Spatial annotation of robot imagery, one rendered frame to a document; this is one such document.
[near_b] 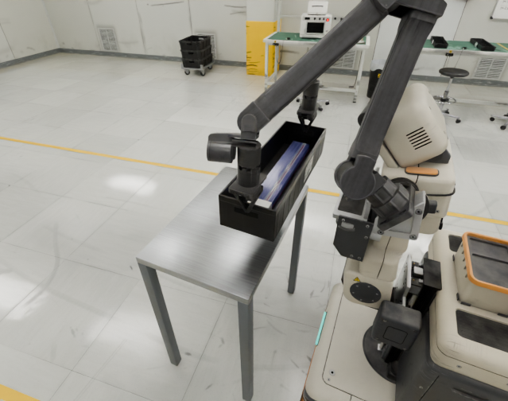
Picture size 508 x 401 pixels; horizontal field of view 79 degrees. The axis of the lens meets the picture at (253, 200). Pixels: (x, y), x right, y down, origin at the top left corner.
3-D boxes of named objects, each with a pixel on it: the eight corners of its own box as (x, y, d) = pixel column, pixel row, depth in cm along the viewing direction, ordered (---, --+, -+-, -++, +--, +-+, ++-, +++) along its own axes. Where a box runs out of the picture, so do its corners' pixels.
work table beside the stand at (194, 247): (295, 289, 196) (308, 184, 148) (250, 402, 145) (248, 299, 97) (232, 267, 211) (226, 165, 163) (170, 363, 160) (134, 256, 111)
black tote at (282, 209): (273, 242, 87) (276, 212, 80) (219, 224, 92) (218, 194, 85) (322, 153, 129) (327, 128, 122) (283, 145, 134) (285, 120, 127)
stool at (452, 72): (415, 110, 442) (430, 64, 404) (455, 114, 429) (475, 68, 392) (419, 124, 404) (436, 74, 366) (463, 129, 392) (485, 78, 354)
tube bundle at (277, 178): (261, 227, 90) (261, 218, 88) (239, 219, 92) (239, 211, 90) (308, 151, 127) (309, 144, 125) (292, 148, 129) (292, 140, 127)
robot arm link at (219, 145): (257, 114, 67) (261, 114, 75) (205, 110, 68) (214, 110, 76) (253, 169, 70) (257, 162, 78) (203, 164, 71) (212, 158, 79)
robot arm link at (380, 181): (392, 185, 69) (385, 181, 74) (360, 154, 68) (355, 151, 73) (360, 213, 72) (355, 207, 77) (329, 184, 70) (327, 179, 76)
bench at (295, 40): (273, 81, 558) (275, 31, 509) (358, 88, 523) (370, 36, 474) (261, 94, 500) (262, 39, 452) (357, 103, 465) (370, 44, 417)
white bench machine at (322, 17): (300, 34, 483) (304, 0, 456) (329, 35, 477) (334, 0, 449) (299, 39, 455) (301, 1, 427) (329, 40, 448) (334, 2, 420)
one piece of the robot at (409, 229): (417, 228, 77) (425, 190, 70) (417, 241, 73) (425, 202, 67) (374, 222, 81) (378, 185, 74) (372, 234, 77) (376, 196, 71)
